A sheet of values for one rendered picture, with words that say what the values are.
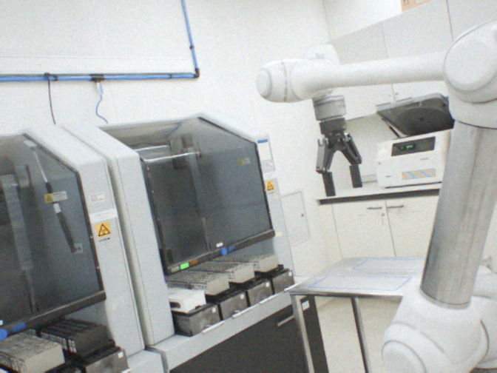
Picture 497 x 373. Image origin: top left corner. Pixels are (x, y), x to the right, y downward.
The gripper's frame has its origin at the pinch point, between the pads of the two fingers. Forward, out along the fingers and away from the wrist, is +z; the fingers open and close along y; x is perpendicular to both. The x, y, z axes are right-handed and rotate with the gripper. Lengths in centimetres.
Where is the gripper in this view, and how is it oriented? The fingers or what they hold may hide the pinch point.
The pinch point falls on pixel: (344, 188)
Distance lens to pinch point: 145.2
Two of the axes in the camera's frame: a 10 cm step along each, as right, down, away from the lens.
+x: -6.9, 0.9, 7.2
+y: 7.0, -1.8, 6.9
